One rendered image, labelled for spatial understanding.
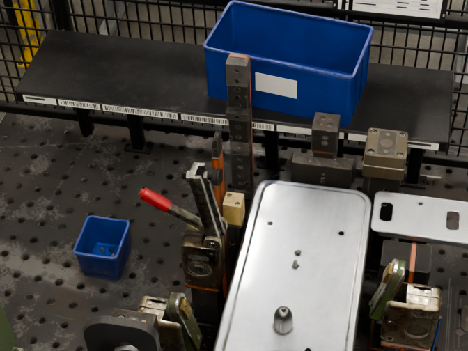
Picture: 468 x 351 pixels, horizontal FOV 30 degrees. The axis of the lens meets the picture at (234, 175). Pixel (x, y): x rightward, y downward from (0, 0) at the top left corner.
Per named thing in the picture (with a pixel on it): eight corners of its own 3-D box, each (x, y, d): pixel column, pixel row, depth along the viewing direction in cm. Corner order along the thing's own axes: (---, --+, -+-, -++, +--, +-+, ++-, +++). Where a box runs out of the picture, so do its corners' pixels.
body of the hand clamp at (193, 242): (225, 359, 175) (217, 251, 149) (192, 354, 176) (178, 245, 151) (231, 334, 179) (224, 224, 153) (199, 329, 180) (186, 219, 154)
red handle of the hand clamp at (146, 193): (219, 241, 149) (139, 197, 145) (213, 246, 150) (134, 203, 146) (225, 222, 152) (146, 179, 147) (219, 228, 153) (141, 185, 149)
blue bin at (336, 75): (349, 128, 172) (353, 78, 162) (205, 97, 180) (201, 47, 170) (370, 76, 182) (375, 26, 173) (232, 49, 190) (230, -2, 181)
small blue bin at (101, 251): (121, 285, 189) (116, 259, 182) (78, 278, 190) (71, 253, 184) (135, 246, 196) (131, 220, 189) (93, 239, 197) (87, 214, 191)
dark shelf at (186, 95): (448, 154, 170) (450, 143, 168) (15, 102, 185) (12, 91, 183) (452, 81, 185) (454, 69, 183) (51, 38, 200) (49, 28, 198)
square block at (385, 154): (388, 276, 188) (407, 159, 161) (351, 271, 189) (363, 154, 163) (391, 248, 193) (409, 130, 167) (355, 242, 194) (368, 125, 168)
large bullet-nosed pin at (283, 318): (290, 340, 144) (291, 318, 140) (271, 338, 145) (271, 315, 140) (294, 324, 147) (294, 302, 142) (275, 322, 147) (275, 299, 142)
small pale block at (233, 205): (246, 323, 181) (241, 207, 154) (229, 321, 181) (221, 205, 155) (249, 309, 183) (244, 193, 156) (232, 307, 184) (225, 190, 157)
